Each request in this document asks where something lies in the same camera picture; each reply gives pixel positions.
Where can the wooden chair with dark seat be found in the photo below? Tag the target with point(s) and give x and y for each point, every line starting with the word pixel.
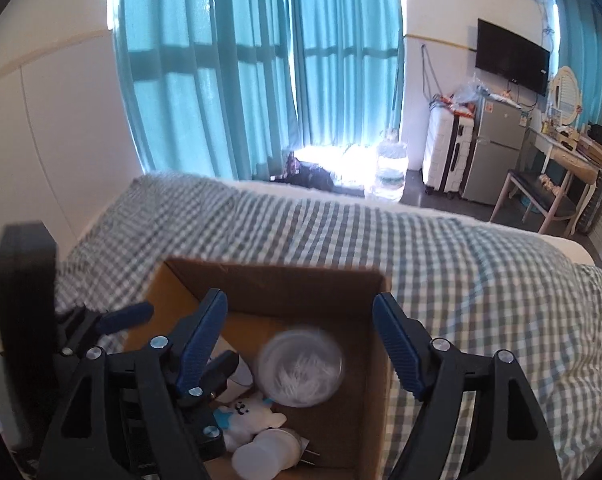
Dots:
pixel 536 192

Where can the narrow teal window curtain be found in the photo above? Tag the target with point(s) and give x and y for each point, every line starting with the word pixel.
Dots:
pixel 346 60

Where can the round clear cotton swab container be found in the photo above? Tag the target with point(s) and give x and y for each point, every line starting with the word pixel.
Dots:
pixel 301 360

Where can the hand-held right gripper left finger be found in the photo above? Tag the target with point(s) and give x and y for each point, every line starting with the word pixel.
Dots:
pixel 205 345

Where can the white plug-in night light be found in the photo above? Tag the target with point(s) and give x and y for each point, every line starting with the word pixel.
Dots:
pixel 261 456

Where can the white hard-shell suitcase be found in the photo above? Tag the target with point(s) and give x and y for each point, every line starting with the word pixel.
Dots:
pixel 443 145

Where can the teal curtain beside mirror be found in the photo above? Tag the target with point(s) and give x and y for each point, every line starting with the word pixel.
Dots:
pixel 581 25

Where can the dark ribbed suitcase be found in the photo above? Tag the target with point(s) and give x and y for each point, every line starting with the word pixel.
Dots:
pixel 595 200

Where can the silver mini fridge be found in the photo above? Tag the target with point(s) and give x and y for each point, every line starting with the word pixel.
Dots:
pixel 493 155

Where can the clear water jug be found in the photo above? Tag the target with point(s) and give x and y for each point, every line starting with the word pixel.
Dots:
pixel 391 170

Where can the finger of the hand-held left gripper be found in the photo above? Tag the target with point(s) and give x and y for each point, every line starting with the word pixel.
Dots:
pixel 127 317
pixel 223 366

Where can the bed with checked sheet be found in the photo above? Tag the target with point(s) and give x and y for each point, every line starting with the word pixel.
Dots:
pixel 441 270

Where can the brown cardboard box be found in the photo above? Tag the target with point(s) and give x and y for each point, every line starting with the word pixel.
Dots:
pixel 281 290

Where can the white dressing table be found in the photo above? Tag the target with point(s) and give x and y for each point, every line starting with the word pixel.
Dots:
pixel 573 160

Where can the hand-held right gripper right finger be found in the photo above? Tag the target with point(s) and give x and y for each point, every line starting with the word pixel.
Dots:
pixel 398 350

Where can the white and blue plush bear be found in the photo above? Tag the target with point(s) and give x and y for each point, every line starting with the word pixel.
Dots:
pixel 251 417

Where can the wide teal window curtain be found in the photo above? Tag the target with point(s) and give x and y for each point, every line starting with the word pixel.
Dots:
pixel 201 60

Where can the white oval mirror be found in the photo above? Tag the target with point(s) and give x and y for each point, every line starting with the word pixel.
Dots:
pixel 567 95

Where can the black bag on floor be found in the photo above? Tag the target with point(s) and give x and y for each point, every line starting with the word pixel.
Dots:
pixel 306 176

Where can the clear plastic bag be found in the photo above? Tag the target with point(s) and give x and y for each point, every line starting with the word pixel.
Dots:
pixel 468 91

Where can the wooden box on table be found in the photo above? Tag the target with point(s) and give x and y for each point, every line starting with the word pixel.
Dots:
pixel 588 147

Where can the black bag on table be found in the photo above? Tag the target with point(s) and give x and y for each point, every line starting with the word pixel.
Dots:
pixel 600 137

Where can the black wall television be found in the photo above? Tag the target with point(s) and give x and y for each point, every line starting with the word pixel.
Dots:
pixel 511 57

